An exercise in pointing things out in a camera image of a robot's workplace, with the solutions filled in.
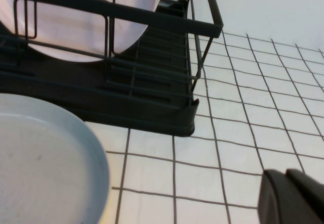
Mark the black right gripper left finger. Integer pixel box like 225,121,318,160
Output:
257,169,314,224

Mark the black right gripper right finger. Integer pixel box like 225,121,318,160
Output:
286,168,324,224

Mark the grey plate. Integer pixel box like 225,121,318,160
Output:
0,93,111,224

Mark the pink plate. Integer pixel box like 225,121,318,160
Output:
0,0,163,63

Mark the white black-grid tablecloth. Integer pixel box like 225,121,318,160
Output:
83,29,324,224

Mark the black wire dish rack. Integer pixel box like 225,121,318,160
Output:
0,0,225,108

